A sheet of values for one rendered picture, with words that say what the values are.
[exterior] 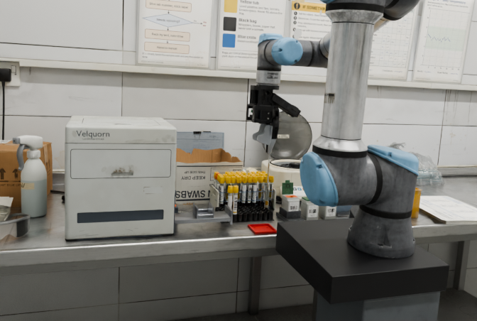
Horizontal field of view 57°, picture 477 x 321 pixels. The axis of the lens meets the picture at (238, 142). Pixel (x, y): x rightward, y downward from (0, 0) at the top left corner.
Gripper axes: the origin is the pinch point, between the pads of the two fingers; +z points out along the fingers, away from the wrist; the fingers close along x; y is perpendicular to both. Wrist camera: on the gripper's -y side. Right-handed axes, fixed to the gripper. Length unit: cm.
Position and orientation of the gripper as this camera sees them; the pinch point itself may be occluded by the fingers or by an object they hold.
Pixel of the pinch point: (270, 148)
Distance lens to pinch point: 140.7
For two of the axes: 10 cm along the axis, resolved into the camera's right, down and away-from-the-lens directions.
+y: -9.5, -0.1, -3.2
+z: -0.5, 9.9, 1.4
